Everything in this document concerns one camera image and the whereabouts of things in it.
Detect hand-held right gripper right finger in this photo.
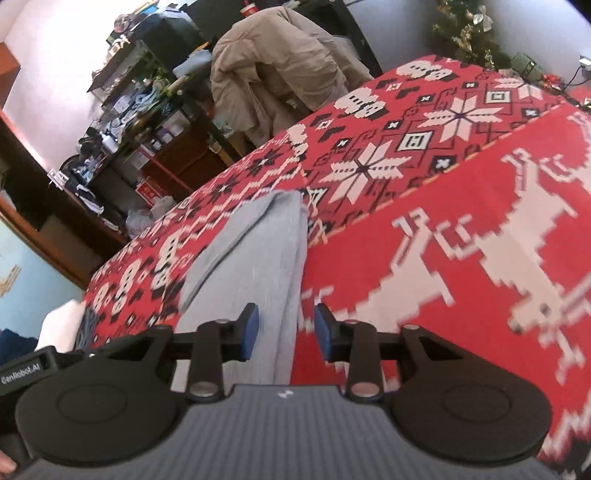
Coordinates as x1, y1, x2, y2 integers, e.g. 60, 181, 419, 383
315, 303, 467, 402

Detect beige padded coat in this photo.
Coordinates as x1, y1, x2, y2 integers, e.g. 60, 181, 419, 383
210, 7, 375, 145

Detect dark blue cloth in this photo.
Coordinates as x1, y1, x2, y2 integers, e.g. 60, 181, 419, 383
0, 327, 40, 365

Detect cluttered black shelf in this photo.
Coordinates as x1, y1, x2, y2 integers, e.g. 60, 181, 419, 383
88, 14, 213, 121

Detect light blue pouch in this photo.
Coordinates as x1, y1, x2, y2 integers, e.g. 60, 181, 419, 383
173, 48, 213, 77

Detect red patterned blanket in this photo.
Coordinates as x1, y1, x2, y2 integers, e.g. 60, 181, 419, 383
83, 54, 591, 480

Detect white red printed plastic bag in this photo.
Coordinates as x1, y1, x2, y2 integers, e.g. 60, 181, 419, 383
126, 208, 155, 236

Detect blue grey knit garment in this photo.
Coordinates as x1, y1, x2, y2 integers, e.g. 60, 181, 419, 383
76, 307, 109, 352

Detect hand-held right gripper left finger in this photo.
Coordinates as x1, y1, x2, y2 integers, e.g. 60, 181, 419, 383
99, 303, 259, 401

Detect white folded cloth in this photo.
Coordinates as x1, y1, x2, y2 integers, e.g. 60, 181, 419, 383
39, 299, 86, 352

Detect red carton box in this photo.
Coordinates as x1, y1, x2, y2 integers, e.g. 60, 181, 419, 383
136, 180, 160, 206

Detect christmas tree with gold tinsel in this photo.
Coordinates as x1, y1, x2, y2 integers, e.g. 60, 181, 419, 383
431, 0, 513, 70

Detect wooden drawer cabinet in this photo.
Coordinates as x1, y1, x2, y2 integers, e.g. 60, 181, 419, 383
141, 124, 232, 195

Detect grey polo shirt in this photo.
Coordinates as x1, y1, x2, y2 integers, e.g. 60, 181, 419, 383
178, 191, 309, 386

